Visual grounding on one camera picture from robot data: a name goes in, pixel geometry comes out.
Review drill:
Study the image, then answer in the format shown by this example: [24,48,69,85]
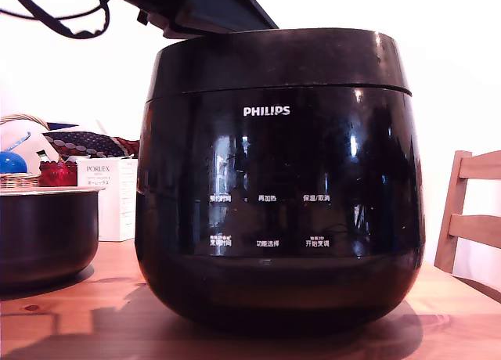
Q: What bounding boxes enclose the black rice cooker lid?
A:
[153,27,413,98]

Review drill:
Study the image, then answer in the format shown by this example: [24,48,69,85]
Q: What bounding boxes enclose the black Philips rice cooker body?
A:
[135,86,427,334]

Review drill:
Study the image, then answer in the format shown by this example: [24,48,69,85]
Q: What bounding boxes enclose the metal rice cooker inner pot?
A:
[0,186,106,293]

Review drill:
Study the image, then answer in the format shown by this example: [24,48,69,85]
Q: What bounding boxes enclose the red navy dotted gift bag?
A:
[41,121,140,160]

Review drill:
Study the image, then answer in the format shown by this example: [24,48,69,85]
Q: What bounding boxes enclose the white Porlex grinder box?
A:
[76,157,139,243]

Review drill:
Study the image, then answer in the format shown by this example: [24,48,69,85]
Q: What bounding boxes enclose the white cloth with blue ribbon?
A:
[0,120,60,162]

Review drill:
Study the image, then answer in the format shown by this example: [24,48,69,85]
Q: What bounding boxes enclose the red glass goblet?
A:
[38,160,78,188]

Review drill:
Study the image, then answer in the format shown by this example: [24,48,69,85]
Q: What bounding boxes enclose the blue plastic ball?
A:
[0,151,29,175]

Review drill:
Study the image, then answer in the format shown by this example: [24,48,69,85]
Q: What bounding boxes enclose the woven wicker basket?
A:
[0,113,60,190]

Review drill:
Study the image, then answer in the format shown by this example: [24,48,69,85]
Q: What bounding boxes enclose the wooden chair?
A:
[433,149,501,299]

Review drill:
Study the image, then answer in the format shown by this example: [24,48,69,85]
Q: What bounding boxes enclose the black cable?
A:
[0,7,105,29]
[6,0,114,39]

